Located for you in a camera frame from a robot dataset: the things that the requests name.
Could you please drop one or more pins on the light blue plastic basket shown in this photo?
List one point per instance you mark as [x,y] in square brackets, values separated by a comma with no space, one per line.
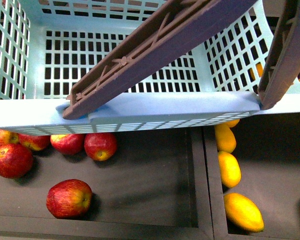
[46,46]

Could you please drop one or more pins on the yellow mango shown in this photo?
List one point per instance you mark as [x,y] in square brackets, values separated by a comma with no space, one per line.
[243,212]
[230,171]
[225,139]

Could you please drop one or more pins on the black fruit tray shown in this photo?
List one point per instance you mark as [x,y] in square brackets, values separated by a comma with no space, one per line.
[268,153]
[154,188]

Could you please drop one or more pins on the red apple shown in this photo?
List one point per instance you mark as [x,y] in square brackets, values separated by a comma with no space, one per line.
[16,160]
[69,199]
[100,146]
[33,142]
[68,144]

